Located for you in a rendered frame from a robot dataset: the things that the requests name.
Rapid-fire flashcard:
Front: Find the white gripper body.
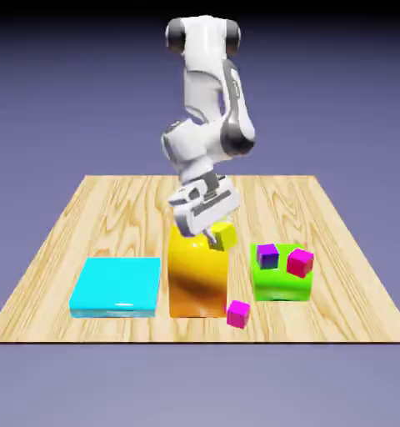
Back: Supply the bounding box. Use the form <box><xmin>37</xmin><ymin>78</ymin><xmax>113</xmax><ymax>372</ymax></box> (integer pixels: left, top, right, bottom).
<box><xmin>172</xmin><ymin>175</ymin><xmax>241</xmax><ymax>238</ymax></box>

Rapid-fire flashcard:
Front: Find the small red cube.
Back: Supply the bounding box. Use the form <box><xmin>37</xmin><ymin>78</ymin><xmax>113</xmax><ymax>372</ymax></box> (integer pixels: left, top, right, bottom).
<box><xmin>285</xmin><ymin>248</ymin><xmax>315</xmax><ymax>279</ymax></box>

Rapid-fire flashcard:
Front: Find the small yellow cube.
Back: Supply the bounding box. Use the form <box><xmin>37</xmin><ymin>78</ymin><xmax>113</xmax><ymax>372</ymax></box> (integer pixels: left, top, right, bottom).
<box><xmin>207</xmin><ymin>221</ymin><xmax>238</xmax><ymax>253</ymax></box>

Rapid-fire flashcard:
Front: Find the large green box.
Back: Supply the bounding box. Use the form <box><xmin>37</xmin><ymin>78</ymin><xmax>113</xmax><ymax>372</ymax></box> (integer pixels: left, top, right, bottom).
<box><xmin>249</xmin><ymin>242</ymin><xmax>313</xmax><ymax>303</ymax></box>

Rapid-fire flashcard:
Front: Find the large orange box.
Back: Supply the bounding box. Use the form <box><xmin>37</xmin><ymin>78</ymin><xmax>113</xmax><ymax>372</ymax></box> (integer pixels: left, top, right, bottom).
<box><xmin>167</xmin><ymin>224</ymin><xmax>229</xmax><ymax>319</ymax></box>

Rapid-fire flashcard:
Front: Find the small magenta cube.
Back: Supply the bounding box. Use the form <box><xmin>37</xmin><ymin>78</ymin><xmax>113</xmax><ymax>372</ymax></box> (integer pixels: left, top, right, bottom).
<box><xmin>225</xmin><ymin>299</ymin><xmax>252</xmax><ymax>330</ymax></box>

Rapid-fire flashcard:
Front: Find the small purple cube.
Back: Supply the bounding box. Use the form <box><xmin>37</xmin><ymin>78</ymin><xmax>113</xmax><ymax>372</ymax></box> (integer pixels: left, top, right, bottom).
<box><xmin>255</xmin><ymin>243</ymin><xmax>280</xmax><ymax>270</ymax></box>

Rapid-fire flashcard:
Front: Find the large cyan box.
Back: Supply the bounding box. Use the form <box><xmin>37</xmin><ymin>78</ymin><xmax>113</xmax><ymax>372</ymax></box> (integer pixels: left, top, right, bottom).
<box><xmin>68</xmin><ymin>256</ymin><xmax>163</xmax><ymax>319</ymax></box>

